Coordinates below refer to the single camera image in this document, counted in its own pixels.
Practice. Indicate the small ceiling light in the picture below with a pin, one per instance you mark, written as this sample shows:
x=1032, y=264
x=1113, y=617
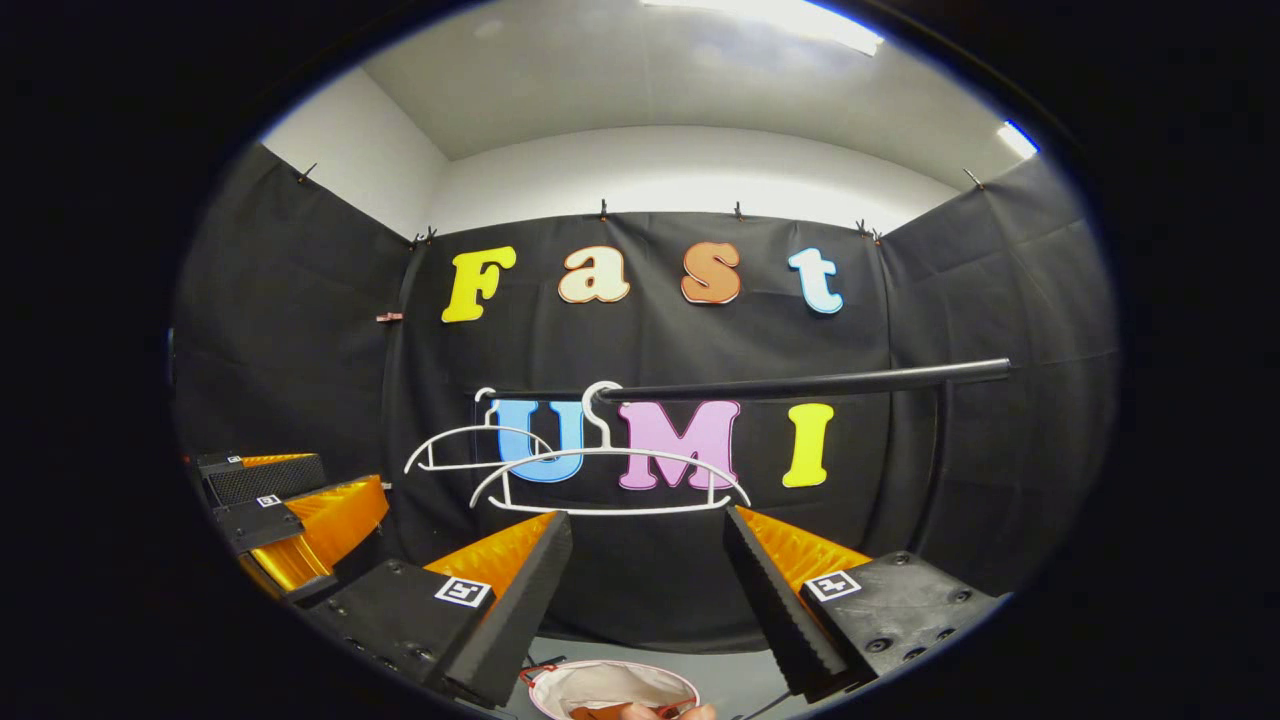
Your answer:
x=1018, y=140

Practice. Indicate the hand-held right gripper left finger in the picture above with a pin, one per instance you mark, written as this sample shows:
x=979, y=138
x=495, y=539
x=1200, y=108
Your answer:
x=510, y=625

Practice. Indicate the white clothes hanger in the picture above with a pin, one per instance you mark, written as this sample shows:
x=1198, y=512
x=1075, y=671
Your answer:
x=470, y=429
x=620, y=512

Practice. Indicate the pink white laundry hamper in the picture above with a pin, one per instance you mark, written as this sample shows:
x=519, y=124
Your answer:
x=610, y=685

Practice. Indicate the black backdrop cloth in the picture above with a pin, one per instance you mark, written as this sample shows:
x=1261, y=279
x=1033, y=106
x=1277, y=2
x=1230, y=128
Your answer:
x=1000, y=300

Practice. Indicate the row of black backdrop clips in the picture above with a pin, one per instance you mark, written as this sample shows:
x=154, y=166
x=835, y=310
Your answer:
x=603, y=210

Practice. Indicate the black clothes rack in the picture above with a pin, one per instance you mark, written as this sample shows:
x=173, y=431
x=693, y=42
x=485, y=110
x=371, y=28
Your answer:
x=800, y=384

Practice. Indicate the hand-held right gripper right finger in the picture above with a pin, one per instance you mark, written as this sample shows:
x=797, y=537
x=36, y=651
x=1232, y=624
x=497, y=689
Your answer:
x=780, y=625

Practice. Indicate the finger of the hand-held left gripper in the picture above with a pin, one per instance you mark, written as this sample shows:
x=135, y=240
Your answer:
x=265, y=480
x=330, y=525

